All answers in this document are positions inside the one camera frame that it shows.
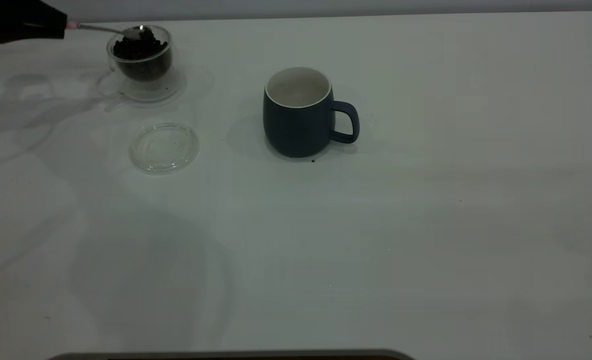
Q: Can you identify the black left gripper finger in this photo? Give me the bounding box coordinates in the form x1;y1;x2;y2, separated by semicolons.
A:
0;0;68;44

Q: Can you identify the pink handled metal spoon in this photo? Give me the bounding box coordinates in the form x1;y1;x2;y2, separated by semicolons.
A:
66;21;149;41

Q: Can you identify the dark grey-blue ceramic mug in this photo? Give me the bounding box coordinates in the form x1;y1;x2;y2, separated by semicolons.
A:
262;66;361;159

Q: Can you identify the dark coffee beans pile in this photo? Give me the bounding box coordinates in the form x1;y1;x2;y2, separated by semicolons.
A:
113;31;172;82

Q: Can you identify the clear round glass saucer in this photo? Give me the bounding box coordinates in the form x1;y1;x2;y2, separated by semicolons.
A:
129;122;201;175

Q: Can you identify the clear double-wall glass cup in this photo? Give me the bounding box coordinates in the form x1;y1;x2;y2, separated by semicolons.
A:
96;25;187;104

